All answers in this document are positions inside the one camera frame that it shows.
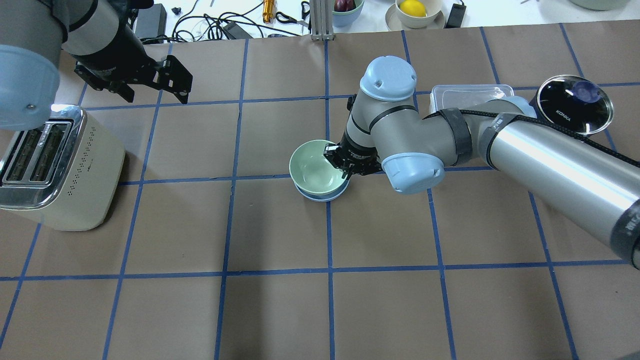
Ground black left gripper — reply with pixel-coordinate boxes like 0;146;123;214
74;22;194;105

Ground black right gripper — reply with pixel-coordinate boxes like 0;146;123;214
323;132;383;181

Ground green bowl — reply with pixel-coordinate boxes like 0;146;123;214
288;139;344;193

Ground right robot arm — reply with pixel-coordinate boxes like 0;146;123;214
323;55;640;268

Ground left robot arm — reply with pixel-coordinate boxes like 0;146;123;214
0;0;194;132

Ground blue bowl with fruit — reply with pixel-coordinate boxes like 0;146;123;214
332;0;365;28

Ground cream bowl with lemon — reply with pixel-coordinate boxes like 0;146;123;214
385;0;445;31

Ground scissors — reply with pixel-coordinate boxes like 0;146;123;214
275;0;311;28

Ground clear plastic food container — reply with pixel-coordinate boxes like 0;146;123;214
429;84;515;114

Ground cream toaster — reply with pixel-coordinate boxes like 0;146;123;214
0;104;126;231

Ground black power adapter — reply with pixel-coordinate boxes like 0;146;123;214
444;2;467;28

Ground dark blue saucepan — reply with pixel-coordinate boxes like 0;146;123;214
529;74;615;137

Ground orange handled tool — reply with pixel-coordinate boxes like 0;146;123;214
262;0;275;24

